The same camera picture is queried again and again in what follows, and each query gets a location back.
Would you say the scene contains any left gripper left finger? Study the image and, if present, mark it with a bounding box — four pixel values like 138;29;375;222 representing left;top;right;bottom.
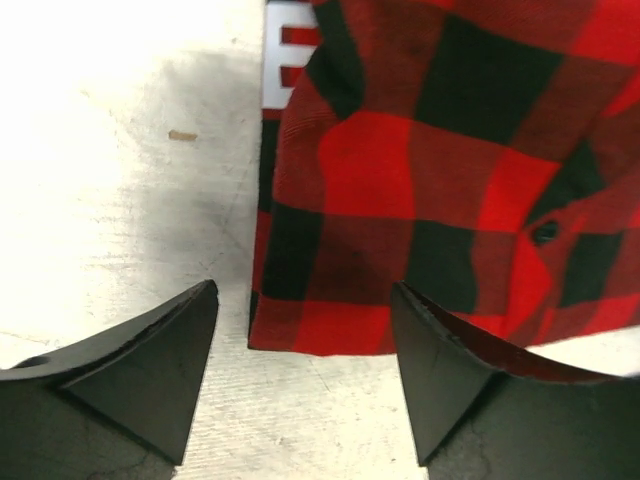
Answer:
1;280;219;479

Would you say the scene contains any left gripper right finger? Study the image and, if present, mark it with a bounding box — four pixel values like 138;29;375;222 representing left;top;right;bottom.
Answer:
391;283;639;480

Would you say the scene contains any red black plaid shirt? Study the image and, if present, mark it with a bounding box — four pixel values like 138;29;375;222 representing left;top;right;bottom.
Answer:
248;0;639;356

